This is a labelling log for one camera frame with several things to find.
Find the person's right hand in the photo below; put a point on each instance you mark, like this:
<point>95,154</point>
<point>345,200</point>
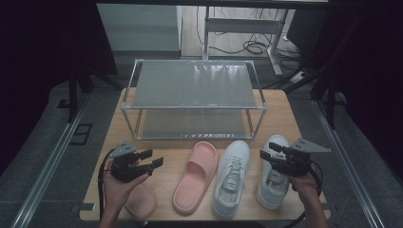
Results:
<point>305,186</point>

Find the aluminium floor rail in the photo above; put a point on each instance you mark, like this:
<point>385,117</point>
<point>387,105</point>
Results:
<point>348,167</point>
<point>47,167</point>

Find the dark curtain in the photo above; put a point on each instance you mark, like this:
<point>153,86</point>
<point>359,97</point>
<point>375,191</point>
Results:
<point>374,79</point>
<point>41,63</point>

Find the person's left hand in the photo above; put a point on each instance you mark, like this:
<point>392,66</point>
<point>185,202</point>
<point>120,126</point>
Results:
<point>118,193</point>

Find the white sneaker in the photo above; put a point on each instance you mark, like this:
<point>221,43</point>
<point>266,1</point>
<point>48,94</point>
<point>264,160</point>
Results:
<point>269,193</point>
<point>229,190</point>

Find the pink slipper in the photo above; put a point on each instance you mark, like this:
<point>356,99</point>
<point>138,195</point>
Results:
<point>193,177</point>
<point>144,202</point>

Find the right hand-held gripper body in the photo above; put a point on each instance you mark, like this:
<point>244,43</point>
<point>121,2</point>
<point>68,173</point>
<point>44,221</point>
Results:
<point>294,163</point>

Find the white metal desk frame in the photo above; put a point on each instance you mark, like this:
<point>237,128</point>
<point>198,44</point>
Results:
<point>244,25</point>

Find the white cabinet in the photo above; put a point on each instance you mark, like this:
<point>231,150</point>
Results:
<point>139,28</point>

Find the white power strip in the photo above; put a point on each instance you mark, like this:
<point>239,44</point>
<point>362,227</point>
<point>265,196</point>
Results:
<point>298,77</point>

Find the black floor bracket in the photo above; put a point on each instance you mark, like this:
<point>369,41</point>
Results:
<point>80,134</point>

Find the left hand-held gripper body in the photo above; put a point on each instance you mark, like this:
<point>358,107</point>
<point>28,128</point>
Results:
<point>125,167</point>

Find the black metal stand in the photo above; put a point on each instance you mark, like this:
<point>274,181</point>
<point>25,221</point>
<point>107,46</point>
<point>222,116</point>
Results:
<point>331,104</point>
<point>73,95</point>

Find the grey metal shoe rack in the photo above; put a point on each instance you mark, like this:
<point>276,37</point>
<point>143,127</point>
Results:
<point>193,84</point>

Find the black box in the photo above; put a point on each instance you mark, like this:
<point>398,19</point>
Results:
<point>305,31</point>

